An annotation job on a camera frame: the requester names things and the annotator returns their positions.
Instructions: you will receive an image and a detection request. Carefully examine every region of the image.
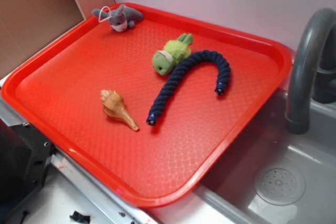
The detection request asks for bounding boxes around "grey plastic faucet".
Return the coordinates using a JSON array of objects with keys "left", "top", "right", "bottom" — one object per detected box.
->
[{"left": 285, "top": 8, "right": 335, "bottom": 134}]

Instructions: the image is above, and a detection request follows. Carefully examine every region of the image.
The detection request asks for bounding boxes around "black tape scrap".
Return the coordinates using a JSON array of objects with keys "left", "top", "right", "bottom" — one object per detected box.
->
[{"left": 69, "top": 211, "right": 91, "bottom": 224}]

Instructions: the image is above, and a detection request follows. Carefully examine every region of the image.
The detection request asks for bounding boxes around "grey plastic sink basin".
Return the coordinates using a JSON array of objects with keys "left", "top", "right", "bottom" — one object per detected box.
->
[{"left": 195, "top": 90, "right": 335, "bottom": 223}]

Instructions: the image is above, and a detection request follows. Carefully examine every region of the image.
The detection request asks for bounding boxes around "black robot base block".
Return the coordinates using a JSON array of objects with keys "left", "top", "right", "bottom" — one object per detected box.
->
[{"left": 1, "top": 121, "right": 53, "bottom": 223}]

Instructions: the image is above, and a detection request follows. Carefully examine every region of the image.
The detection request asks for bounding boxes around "grey plush bunny toy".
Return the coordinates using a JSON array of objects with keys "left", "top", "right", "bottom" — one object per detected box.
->
[{"left": 92, "top": 4, "right": 143, "bottom": 32}]

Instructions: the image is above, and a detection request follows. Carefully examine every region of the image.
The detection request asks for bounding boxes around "green plush turtle toy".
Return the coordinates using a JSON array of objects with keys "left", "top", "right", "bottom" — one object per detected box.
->
[{"left": 152, "top": 34, "right": 194, "bottom": 76}]

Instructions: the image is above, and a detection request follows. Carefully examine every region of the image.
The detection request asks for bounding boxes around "brown cardboard panel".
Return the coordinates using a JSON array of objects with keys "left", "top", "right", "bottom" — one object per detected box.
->
[{"left": 1, "top": 0, "right": 114, "bottom": 78}]

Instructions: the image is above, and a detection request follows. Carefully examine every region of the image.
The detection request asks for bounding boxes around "navy blue braided rope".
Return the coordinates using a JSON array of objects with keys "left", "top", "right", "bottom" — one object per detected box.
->
[{"left": 146, "top": 49, "right": 232, "bottom": 126}]

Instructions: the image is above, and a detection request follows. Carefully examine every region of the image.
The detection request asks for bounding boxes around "red plastic tray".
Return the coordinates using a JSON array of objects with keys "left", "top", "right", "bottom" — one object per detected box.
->
[{"left": 2, "top": 5, "right": 292, "bottom": 208}]

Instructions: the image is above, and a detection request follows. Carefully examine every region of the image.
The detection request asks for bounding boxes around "orange conch shell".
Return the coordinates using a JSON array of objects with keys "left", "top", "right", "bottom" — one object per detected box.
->
[{"left": 100, "top": 90, "right": 140, "bottom": 131}]

